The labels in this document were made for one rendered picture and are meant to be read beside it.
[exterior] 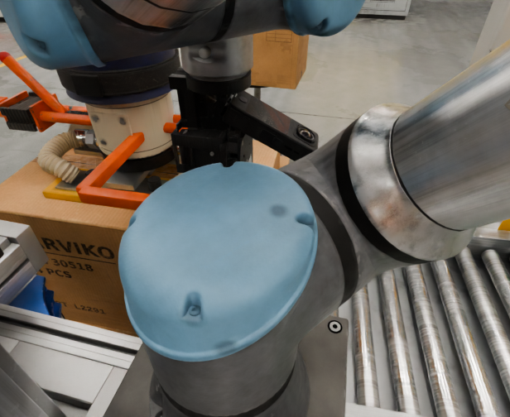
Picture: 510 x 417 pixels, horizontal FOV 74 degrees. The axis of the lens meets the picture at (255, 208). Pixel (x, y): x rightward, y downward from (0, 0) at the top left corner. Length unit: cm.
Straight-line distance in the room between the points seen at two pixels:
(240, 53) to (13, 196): 66
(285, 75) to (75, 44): 206
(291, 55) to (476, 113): 202
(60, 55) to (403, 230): 21
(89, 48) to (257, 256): 13
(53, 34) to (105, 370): 43
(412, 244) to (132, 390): 30
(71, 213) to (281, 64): 169
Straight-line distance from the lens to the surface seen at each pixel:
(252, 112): 39
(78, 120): 84
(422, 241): 23
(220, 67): 36
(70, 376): 54
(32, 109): 89
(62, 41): 19
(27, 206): 86
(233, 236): 18
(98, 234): 76
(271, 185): 21
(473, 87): 20
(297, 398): 33
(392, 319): 107
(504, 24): 174
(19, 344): 60
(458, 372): 113
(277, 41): 219
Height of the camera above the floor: 139
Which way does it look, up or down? 39 degrees down
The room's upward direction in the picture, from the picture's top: straight up
